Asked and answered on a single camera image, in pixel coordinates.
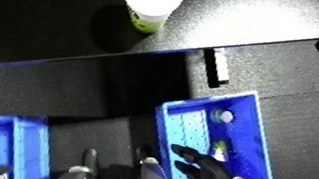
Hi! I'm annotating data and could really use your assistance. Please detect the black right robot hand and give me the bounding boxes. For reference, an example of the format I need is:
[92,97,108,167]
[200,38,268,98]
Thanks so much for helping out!
[164,143,242,179]

